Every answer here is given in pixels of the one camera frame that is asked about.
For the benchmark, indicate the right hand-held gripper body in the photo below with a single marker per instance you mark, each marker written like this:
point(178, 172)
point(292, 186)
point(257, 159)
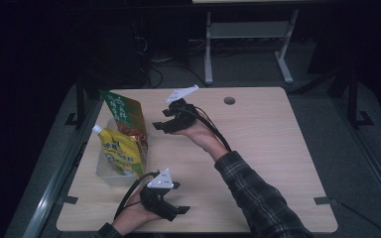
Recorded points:
point(183, 119)

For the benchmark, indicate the yellow spouted pouch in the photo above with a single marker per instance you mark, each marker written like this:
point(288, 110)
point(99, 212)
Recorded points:
point(122, 153)

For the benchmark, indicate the person's left hand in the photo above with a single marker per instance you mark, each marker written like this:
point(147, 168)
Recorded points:
point(132, 216)

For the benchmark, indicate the white metal table frame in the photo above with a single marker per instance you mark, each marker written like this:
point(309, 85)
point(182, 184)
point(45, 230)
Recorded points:
point(208, 49)

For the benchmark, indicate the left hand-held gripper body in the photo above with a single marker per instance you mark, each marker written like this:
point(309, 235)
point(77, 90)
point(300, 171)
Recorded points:
point(155, 201)

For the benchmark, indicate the aluminium rail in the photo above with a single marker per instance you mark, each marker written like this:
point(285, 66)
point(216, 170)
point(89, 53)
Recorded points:
point(373, 165)
point(51, 191)

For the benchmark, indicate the person's right hand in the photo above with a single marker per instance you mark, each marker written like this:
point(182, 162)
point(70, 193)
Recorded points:
point(201, 134)

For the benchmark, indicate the grey table bracket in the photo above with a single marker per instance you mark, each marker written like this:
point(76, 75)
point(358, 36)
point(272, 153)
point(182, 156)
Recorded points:
point(68, 200)
point(324, 200)

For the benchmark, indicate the clear plastic container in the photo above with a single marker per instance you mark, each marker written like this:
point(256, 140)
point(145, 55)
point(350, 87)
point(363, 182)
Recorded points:
point(107, 173)

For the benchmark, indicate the black metal stand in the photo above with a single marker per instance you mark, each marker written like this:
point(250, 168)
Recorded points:
point(80, 102)
point(353, 99)

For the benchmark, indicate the green and red snack packet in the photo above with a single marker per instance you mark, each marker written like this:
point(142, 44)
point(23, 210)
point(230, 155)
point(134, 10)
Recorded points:
point(127, 114)

